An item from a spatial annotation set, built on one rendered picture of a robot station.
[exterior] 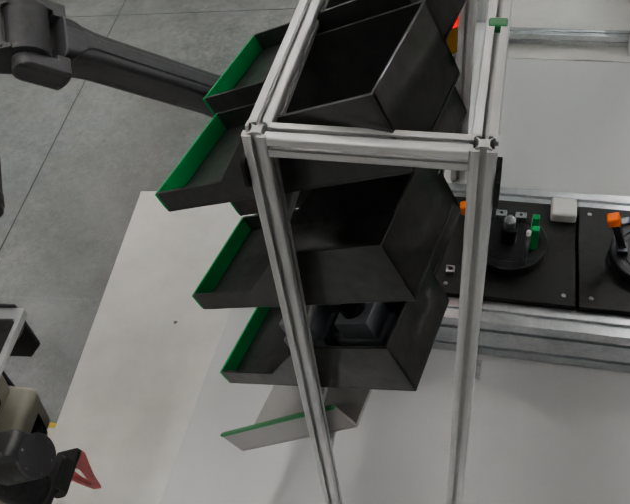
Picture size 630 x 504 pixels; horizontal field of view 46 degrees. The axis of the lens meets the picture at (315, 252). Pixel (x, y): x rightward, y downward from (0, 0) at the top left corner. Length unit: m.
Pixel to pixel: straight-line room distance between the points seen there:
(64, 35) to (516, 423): 0.91
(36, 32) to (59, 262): 2.02
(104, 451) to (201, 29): 2.89
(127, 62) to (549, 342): 0.82
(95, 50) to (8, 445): 0.50
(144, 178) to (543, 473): 2.26
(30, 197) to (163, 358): 1.92
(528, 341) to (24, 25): 0.92
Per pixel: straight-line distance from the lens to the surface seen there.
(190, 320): 1.50
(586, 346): 1.36
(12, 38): 1.00
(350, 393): 1.00
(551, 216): 1.46
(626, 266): 1.39
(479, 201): 0.59
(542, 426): 1.33
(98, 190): 3.19
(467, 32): 1.33
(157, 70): 1.08
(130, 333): 1.52
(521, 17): 2.21
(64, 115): 3.66
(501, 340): 1.35
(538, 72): 2.01
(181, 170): 0.77
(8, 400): 1.60
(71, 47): 1.02
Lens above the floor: 2.02
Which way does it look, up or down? 48 degrees down
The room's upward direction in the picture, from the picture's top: 9 degrees counter-clockwise
